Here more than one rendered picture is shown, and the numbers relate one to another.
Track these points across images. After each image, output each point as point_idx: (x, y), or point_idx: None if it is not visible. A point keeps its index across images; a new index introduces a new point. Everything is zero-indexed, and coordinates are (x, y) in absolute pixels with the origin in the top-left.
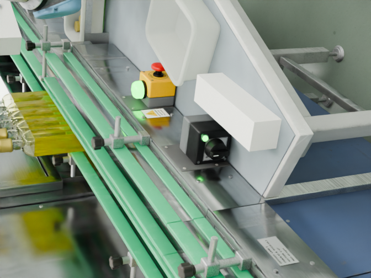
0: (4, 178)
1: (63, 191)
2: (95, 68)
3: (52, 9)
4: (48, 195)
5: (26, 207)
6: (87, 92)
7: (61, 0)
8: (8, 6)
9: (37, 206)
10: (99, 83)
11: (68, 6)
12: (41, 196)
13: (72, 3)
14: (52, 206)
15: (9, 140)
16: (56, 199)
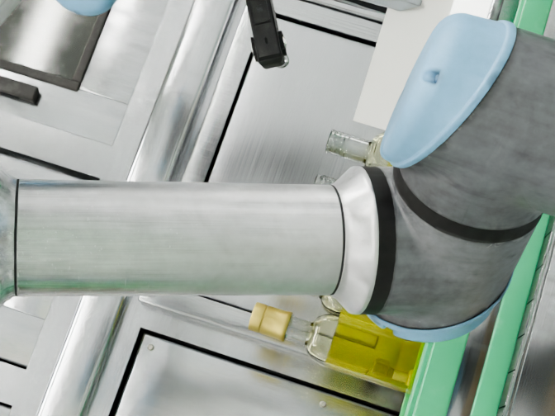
0: (293, 305)
1: (386, 390)
2: (547, 289)
3: (379, 323)
4: (351, 387)
5: (297, 390)
6: (467, 371)
7: (410, 324)
8: (441, 8)
9: (317, 398)
10: (521, 347)
11: (424, 339)
12: (337, 380)
13: (441, 335)
14: (343, 414)
15: (282, 328)
16: (362, 400)
